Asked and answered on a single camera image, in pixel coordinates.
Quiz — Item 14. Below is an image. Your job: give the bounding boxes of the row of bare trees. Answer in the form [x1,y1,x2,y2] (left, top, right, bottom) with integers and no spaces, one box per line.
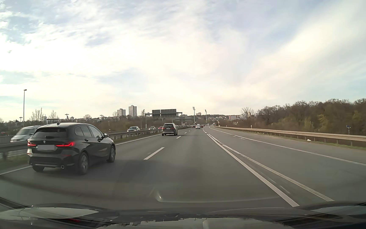
[0,108,94,128]

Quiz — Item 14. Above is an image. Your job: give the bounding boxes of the road markings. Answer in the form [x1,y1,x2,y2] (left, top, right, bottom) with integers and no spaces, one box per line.
[0,127,366,208]

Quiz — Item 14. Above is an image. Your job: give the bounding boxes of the silver van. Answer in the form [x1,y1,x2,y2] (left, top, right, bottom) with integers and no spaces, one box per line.
[10,125,42,142]

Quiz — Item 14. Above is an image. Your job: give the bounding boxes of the metal guard rail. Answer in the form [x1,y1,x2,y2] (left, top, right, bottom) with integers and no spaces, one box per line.
[215,126,366,149]
[0,127,190,160]

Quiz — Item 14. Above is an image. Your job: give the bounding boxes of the wood of bare trees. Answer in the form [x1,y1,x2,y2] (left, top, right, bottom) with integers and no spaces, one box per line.
[219,96,366,137]

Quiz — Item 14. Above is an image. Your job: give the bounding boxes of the overhead sign gantry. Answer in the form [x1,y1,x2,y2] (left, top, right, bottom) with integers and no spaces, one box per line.
[145,109,183,129]

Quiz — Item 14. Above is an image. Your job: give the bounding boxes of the car's own bonnet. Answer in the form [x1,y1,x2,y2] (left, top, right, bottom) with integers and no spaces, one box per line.
[0,201,366,229]

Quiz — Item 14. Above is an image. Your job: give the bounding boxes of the black hatchback car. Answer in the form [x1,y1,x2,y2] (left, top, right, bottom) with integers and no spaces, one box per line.
[27,122,116,175]

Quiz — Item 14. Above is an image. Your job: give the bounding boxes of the grey asphalt road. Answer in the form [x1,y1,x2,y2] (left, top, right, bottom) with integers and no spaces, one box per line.
[0,125,366,214]

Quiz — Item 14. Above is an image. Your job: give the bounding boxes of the dark grey estate car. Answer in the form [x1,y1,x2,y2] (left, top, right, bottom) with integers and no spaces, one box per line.
[161,123,178,137]

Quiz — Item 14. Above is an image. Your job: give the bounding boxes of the tall lamp post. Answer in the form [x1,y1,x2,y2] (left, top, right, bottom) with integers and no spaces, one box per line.
[22,89,27,127]

